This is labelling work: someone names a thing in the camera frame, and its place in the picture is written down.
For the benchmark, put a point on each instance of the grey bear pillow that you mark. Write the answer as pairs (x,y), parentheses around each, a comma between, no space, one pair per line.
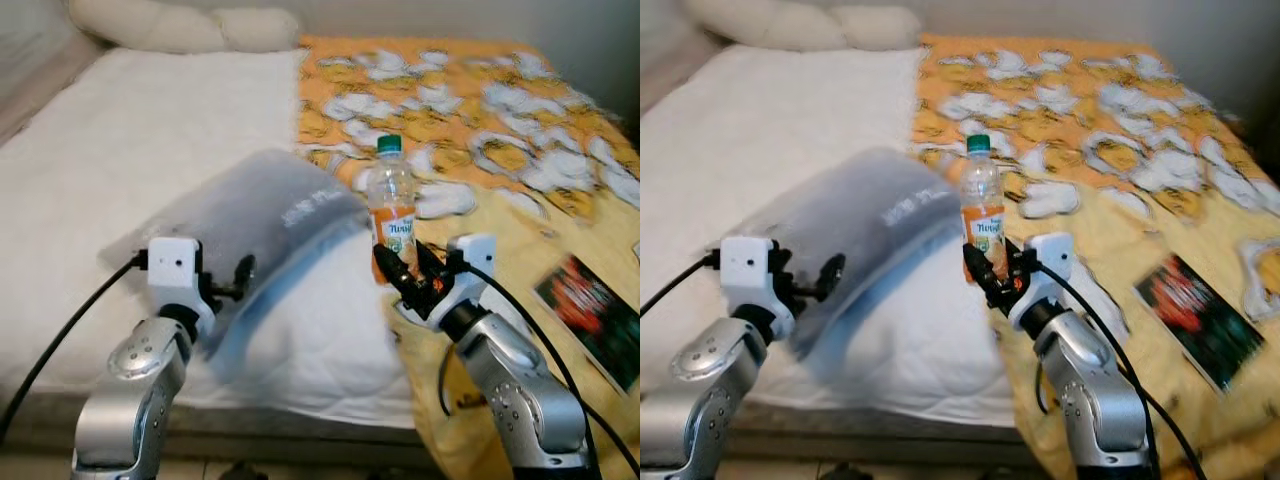
(260,215)
(860,215)

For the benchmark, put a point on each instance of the orange juice plastic bottle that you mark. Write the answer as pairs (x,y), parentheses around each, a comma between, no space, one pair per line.
(392,190)
(982,190)

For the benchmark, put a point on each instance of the dark red paperback book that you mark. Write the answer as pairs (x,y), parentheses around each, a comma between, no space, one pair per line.
(1195,320)
(590,320)

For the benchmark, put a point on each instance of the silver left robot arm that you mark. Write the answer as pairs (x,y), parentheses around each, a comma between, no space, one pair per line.
(705,400)
(130,400)

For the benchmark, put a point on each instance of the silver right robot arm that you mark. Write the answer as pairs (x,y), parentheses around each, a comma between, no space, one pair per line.
(1095,390)
(520,390)

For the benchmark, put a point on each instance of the yellow cartoon print blanket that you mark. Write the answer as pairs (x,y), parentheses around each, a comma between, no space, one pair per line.
(1100,130)
(480,130)

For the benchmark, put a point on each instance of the white quilted mattress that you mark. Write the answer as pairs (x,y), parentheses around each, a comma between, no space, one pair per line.
(130,150)
(780,130)

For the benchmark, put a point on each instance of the grey bed base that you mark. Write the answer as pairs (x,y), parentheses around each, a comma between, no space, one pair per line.
(900,435)
(300,435)

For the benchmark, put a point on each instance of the grey printed headboard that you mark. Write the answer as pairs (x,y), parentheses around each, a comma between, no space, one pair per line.
(30,90)
(655,70)

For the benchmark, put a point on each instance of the cream long pillow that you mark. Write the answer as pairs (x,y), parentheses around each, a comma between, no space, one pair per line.
(800,22)
(180,25)

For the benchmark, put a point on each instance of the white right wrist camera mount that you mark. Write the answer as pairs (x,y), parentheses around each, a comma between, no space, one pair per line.
(1052,250)
(478,252)

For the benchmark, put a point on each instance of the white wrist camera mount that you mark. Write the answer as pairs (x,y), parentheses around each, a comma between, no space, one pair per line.
(745,262)
(478,252)
(172,262)
(1052,250)

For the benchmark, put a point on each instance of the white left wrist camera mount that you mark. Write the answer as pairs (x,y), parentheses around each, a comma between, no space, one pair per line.
(745,262)
(172,262)

